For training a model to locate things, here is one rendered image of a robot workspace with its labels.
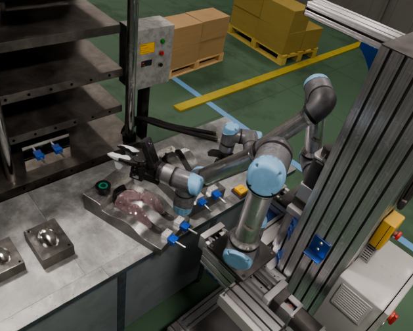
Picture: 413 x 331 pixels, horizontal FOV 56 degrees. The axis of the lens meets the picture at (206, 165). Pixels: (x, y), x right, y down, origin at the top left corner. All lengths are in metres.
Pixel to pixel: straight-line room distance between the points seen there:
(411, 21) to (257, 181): 6.70
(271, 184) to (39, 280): 1.17
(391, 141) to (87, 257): 1.40
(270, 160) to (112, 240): 1.08
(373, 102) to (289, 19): 4.56
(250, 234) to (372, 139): 0.51
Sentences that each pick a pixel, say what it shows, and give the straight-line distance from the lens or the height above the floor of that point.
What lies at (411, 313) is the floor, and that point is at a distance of 3.37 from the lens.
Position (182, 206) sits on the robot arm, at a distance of 1.45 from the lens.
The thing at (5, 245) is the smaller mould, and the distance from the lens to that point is 2.00.
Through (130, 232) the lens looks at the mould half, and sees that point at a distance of 2.00.
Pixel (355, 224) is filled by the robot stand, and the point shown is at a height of 1.44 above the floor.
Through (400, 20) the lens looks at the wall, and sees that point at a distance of 7.79.
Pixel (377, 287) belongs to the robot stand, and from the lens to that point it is 1.63.
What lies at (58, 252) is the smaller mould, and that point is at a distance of 1.91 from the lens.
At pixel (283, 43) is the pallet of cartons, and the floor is 0.33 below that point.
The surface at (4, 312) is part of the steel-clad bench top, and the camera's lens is 1.88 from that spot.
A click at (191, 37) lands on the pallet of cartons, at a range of 5.00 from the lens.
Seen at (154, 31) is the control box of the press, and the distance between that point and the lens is 2.49.
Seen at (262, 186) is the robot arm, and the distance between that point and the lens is 1.21.
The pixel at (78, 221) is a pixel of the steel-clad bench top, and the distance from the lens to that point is 2.11.
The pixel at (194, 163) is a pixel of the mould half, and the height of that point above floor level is 0.90.
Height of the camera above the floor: 2.39
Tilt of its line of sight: 40 degrees down
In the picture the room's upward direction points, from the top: 12 degrees clockwise
